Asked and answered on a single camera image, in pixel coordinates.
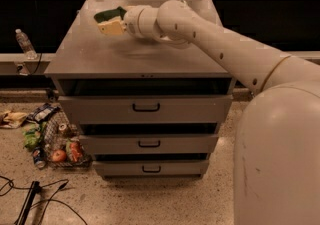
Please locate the blue and white snack bag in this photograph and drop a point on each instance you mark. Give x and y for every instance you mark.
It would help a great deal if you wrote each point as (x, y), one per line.
(42, 113)

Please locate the small tin can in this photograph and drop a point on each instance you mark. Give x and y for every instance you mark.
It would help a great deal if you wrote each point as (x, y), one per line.
(63, 129)

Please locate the bottom grey drawer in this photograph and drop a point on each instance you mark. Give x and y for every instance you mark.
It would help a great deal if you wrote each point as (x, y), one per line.
(153, 168)

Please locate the red snack packet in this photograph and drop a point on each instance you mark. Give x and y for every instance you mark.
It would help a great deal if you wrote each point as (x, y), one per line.
(74, 151)

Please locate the wire mesh basket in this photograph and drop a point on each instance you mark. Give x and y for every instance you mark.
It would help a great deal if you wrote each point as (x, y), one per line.
(54, 141)

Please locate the green and yellow sponge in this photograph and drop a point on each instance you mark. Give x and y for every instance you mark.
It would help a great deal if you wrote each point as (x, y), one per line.
(110, 14)

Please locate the green chip bag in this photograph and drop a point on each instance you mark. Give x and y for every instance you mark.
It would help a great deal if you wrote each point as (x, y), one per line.
(33, 135)

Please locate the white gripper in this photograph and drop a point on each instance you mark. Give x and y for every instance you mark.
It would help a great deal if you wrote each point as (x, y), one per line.
(132, 22)

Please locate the middle grey drawer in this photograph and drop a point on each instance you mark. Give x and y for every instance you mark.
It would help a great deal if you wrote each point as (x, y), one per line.
(172, 144)

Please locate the red apple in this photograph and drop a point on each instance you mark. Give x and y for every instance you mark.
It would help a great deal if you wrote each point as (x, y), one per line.
(59, 156)

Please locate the top grey drawer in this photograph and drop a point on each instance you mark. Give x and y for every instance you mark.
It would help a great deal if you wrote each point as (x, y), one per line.
(139, 110)

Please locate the yellow crumpled bag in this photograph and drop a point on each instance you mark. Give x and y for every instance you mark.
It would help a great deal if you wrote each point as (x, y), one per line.
(12, 120)

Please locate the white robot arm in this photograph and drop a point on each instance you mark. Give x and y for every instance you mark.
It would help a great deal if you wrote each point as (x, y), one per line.
(276, 177)

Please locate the grey drawer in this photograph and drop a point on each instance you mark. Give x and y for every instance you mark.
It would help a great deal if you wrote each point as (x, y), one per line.
(139, 110)
(172, 144)
(153, 168)

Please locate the grey drawer cabinet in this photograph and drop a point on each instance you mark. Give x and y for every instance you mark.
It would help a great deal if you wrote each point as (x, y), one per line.
(88, 63)

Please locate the blue soda can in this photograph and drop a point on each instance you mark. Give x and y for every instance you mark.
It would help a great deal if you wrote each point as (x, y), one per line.
(39, 158)

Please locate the clear plastic water bottle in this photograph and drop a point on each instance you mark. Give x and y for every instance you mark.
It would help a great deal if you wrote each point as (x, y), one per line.
(25, 45)

